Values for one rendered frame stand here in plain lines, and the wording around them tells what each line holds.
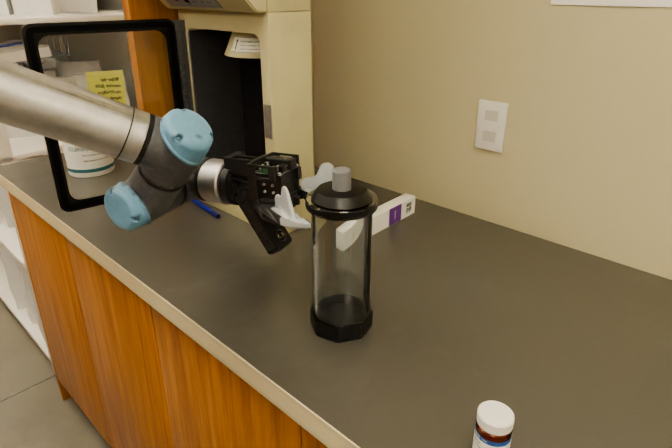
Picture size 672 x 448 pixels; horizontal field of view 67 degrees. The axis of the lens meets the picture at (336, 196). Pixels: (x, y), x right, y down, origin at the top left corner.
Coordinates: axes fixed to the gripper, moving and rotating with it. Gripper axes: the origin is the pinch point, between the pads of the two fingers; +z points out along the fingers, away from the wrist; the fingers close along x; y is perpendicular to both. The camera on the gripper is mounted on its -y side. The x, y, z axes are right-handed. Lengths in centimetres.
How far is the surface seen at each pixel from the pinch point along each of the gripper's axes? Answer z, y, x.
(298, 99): -23.8, 10.8, 27.9
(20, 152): -146, -14, 36
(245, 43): -35.1, 22.3, 26.7
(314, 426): 5.3, -22.5, -19.0
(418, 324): 10.8, -20.8, 5.8
